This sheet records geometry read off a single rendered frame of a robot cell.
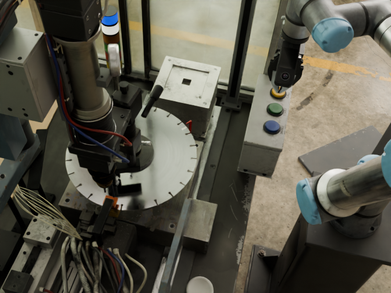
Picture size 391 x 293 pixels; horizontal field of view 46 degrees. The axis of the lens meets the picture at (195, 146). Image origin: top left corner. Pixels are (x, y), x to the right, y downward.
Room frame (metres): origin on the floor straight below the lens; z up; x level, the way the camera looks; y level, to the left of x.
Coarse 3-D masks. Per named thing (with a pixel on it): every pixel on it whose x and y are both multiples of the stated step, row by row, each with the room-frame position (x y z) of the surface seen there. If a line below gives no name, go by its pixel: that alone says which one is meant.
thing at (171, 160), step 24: (144, 120) 0.79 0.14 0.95; (168, 120) 0.80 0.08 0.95; (168, 144) 0.72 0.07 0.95; (192, 144) 0.72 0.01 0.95; (72, 168) 0.62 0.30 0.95; (144, 168) 0.64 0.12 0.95; (168, 168) 0.64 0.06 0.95; (192, 168) 0.65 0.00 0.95; (96, 192) 0.56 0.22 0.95; (120, 192) 0.56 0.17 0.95; (144, 192) 0.57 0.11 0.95; (168, 192) 0.57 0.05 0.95
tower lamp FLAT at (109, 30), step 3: (102, 24) 0.95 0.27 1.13; (114, 24) 0.96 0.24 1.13; (117, 24) 0.96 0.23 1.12; (102, 27) 0.95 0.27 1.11; (105, 27) 0.95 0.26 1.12; (108, 27) 0.95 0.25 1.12; (111, 27) 0.95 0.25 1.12; (114, 27) 0.95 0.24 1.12; (117, 27) 0.96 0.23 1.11; (102, 30) 0.96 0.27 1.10; (105, 30) 0.95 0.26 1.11; (108, 30) 0.95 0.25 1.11; (111, 30) 0.95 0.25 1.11; (114, 30) 0.95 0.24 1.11; (117, 30) 0.96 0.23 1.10; (105, 33) 0.95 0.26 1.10; (108, 33) 0.95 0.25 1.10; (111, 33) 0.95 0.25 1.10; (114, 33) 0.95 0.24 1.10
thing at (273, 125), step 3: (270, 120) 0.87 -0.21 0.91; (273, 120) 0.87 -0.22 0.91; (267, 123) 0.86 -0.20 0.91; (270, 123) 0.86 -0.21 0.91; (273, 123) 0.86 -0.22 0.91; (276, 123) 0.86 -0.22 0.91; (267, 126) 0.85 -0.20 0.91; (270, 126) 0.85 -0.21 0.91; (273, 126) 0.85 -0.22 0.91; (276, 126) 0.85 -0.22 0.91; (267, 129) 0.84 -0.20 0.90; (270, 129) 0.84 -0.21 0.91; (273, 129) 0.84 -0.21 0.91; (276, 129) 0.84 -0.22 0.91; (273, 132) 0.83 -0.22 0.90
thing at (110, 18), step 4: (108, 8) 0.98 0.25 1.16; (112, 8) 0.98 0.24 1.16; (108, 12) 0.96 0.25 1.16; (112, 12) 0.96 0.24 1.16; (116, 12) 0.97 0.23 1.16; (104, 16) 0.95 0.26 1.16; (108, 16) 0.95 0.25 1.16; (112, 16) 0.95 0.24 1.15; (116, 16) 0.96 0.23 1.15; (104, 20) 0.95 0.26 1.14; (108, 20) 0.95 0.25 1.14; (112, 20) 0.95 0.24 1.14; (116, 20) 0.96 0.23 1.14; (104, 24) 0.95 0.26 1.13; (108, 24) 0.95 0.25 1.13; (112, 24) 0.95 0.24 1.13
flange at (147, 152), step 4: (144, 140) 0.72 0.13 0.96; (148, 140) 0.72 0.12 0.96; (140, 148) 0.68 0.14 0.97; (144, 148) 0.69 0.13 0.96; (148, 148) 0.69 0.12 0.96; (152, 148) 0.69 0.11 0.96; (120, 152) 0.67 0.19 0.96; (136, 152) 0.66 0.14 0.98; (140, 152) 0.68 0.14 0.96; (144, 152) 0.68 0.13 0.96; (148, 152) 0.68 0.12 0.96; (152, 152) 0.68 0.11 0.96; (124, 156) 0.66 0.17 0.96; (136, 156) 0.66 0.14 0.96; (140, 156) 0.66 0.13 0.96; (144, 156) 0.66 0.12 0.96; (148, 156) 0.67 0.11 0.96; (152, 156) 0.67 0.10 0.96; (140, 160) 0.65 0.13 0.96; (144, 160) 0.65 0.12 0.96; (148, 160) 0.65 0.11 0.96; (140, 164) 0.64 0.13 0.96; (144, 164) 0.64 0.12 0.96; (148, 164) 0.65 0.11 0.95
